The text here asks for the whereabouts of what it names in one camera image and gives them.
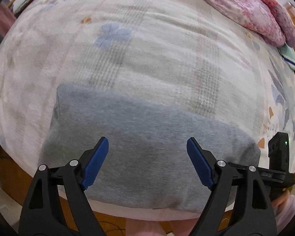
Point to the green white folded cloth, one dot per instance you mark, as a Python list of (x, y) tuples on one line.
[(288, 55)]

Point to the person right hand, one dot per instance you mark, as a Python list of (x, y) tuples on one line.
[(284, 209)]

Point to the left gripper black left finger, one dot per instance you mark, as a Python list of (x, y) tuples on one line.
[(42, 212)]

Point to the dark red low bench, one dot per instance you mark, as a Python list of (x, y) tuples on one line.
[(7, 19)]

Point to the pink floral quilt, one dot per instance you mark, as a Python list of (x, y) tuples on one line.
[(265, 17)]

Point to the pink trousers of person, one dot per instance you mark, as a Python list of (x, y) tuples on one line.
[(145, 227)]

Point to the white fleece bed blanket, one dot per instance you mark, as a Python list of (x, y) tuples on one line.
[(182, 54)]

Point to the grey sweatshirt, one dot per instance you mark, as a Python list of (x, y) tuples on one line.
[(147, 165)]

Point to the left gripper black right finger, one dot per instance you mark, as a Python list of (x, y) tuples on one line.
[(252, 212)]

